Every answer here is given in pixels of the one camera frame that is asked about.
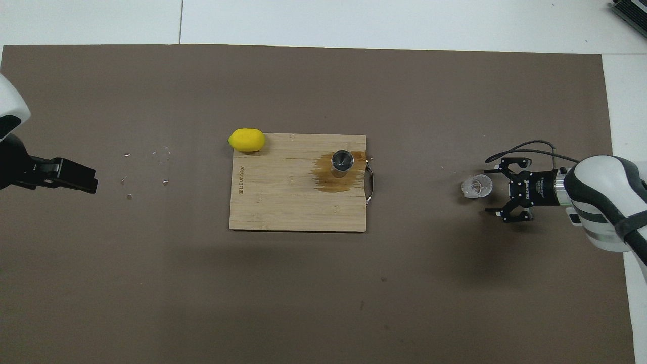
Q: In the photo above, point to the clear glass cup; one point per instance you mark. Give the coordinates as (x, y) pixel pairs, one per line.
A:
(476, 186)

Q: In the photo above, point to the yellow lemon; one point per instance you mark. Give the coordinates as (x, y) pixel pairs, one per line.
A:
(246, 140)

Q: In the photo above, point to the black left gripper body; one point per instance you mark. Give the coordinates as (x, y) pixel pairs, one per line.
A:
(10, 162)

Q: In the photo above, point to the brown table mat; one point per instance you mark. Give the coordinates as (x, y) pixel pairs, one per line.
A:
(101, 278)

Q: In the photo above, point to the grey ribbed device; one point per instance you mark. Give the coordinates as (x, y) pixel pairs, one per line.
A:
(634, 10)

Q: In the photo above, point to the bamboo cutting board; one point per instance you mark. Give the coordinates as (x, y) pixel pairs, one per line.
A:
(278, 192)

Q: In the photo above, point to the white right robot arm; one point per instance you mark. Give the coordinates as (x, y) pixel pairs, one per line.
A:
(601, 197)

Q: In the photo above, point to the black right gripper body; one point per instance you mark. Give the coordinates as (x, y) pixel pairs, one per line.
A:
(536, 189)

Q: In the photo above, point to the steel jigger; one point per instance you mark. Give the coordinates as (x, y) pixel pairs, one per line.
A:
(342, 162)

